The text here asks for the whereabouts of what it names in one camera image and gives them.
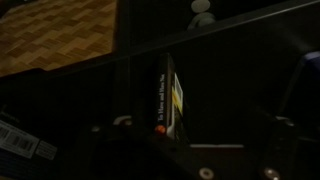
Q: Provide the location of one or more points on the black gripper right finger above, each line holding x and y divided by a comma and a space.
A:
280, 146

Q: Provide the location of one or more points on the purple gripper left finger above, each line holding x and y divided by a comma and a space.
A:
110, 133

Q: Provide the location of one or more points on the black paperback book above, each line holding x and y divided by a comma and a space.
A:
165, 93

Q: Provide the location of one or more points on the dark book barcode label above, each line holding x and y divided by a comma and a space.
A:
20, 141

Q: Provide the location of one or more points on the black cube bookshelf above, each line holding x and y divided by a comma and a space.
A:
233, 60

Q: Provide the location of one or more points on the woven brown basket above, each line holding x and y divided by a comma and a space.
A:
50, 33

